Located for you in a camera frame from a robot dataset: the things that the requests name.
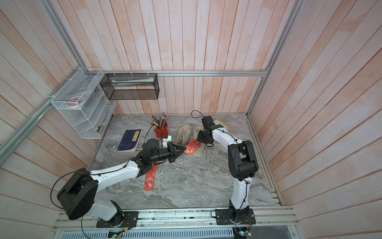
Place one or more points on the pens and pencils bunch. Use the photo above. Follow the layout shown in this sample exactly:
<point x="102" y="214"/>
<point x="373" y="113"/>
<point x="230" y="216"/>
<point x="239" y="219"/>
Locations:
<point x="159" y="122"/>

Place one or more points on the red insole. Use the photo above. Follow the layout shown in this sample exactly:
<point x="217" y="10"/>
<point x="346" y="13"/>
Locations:
<point x="192" y="146"/>
<point x="150" y="178"/>

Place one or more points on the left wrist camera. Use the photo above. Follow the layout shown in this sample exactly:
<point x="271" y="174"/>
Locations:
<point x="164" y="141"/>

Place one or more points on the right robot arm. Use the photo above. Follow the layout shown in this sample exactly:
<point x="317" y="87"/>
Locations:
<point x="243" y="165"/>

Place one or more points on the white wire wall shelf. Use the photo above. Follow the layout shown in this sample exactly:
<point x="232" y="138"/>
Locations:
<point x="91" y="120"/>

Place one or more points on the red pen cup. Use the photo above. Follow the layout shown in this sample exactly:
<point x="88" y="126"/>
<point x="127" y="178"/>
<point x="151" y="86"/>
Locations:
<point x="161" y="132"/>

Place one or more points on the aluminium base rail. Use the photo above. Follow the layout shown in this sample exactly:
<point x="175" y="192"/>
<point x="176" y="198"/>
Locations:
<point x="185" y="218"/>

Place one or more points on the black mesh wall basket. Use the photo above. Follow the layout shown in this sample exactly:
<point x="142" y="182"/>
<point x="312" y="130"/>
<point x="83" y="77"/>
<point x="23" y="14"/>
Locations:
<point x="130" y="86"/>

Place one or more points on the yellow alarm clock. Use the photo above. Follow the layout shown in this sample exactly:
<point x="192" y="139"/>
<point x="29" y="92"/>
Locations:
<point x="223" y="124"/>

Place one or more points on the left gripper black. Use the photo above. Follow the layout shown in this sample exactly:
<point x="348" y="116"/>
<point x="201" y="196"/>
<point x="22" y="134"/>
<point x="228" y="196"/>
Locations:
<point x="174" y="154"/>

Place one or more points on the beige sneaker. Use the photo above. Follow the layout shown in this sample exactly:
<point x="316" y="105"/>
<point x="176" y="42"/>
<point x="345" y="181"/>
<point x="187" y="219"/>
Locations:
<point x="200" y="149"/>
<point x="183" y="135"/>

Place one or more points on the tape roll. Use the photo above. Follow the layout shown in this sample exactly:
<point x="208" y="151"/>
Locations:
<point x="76" y="101"/>

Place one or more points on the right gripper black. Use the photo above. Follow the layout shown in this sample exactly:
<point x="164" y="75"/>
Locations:
<point x="200" y="137"/>

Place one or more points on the dark blue book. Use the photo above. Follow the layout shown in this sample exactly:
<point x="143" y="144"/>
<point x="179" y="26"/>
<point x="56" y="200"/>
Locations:
<point x="129" y="141"/>

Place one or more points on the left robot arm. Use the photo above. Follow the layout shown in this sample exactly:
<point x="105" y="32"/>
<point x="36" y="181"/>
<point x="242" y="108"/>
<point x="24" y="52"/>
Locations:
<point x="77" y="197"/>

